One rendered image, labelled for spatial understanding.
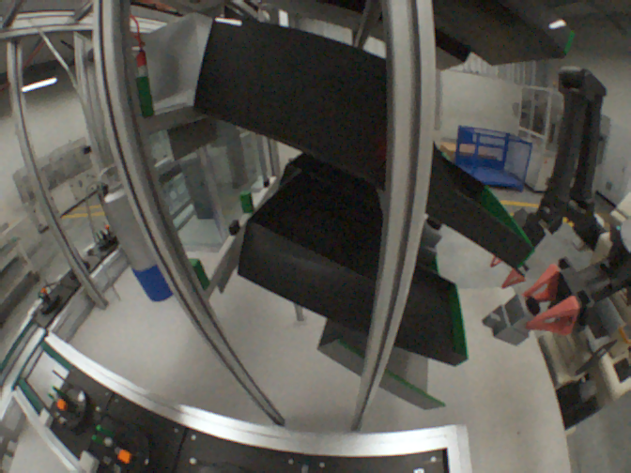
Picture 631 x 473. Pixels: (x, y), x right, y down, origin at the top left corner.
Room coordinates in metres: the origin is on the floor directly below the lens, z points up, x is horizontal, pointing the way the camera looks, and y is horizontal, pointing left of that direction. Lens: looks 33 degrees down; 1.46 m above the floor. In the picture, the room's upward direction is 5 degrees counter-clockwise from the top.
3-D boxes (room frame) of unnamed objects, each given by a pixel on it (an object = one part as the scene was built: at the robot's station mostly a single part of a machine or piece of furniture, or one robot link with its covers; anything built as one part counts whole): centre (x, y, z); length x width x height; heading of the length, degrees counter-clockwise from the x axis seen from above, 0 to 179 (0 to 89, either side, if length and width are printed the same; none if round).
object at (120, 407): (-0.01, 0.44, 1.01); 0.24 x 0.24 x 0.13; 81
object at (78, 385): (0.02, 0.68, 1.01); 0.24 x 0.24 x 0.13; 81
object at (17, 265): (1.34, 5.34, 0.40); 0.61 x 0.41 x 0.22; 168
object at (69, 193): (5.21, 8.21, 1.13); 2.86 x 1.56 x 2.25; 168
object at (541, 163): (3.44, -5.51, 1.13); 2.26 x 1.36 x 2.25; 78
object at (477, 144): (3.61, -3.39, 0.49); 1.26 x 0.87 x 0.98; 80
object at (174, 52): (1.17, 0.51, 1.50); 0.38 x 0.21 x 0.88; 81
